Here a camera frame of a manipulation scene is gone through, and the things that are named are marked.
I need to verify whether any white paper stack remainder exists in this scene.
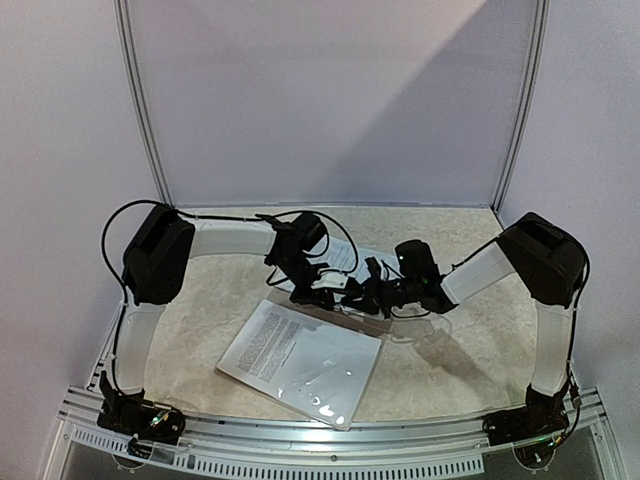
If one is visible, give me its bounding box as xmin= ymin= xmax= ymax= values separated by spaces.
xmin=320 ymin=237 xmax=399 ymax=282

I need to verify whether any brown plastic folder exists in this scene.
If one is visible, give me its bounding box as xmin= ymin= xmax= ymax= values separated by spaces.
xmin=266 ymin=288 xmax=392 ymax=338

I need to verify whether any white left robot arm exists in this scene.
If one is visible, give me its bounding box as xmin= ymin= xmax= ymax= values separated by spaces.
xmin=100 ymin=201 xmax=335 ymax=434

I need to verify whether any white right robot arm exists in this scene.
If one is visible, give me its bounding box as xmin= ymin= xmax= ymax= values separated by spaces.
xmin=341 ymin=212 xmax=590 ymax=436

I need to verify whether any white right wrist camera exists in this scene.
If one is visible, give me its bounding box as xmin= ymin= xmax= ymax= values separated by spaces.
xmin=365 ymin=256 xmax=384 ymax=284

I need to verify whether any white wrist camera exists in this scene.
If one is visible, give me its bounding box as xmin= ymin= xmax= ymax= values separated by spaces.
xmin=365 ymin=256 xmax=384 ymax=284
xmin=311 ymin=271 xmax=350 ymax=290

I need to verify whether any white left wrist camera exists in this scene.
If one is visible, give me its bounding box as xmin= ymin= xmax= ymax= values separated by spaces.
xmin=311 ymin=271 xmax=350 ymax=290

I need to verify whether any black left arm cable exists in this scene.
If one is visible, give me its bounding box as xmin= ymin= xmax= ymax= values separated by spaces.
xmin=99 ymin=199 xmax=359 ymax=396

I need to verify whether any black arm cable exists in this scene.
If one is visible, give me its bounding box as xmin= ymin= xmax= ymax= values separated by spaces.
xmin=389 ymin=249 xmax=591 ymax=416
xmin=99 ymin=199 xmax=359 ymax=396

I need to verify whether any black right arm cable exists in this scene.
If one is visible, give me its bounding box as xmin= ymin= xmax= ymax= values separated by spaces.
xmin=389 ymin=249 xmax=591 ymax=416

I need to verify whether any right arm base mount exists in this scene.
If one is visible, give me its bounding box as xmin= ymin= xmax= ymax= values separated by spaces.
xmin=482 ymin=402 xmax=575 ymax=448

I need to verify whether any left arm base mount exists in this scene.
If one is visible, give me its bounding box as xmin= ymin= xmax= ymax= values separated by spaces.
xmin=97 ymin=372 xmax=186 ymax=460

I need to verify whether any left aluminium frame post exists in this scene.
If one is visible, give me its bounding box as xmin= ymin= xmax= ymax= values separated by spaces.
xmin=113 ymin=0 xmax=174 ymax=205

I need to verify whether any aluminium frame post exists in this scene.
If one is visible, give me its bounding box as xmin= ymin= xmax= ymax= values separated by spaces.
xmin=113 ymin=0 xmax=174 ymax=205
xmin=490 ymin=0 xmax=550 ymax=216

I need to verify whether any right aluminium frame post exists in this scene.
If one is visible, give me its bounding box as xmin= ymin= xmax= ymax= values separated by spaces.
xmin=490 ymin=0 xmax=550 ymax=216

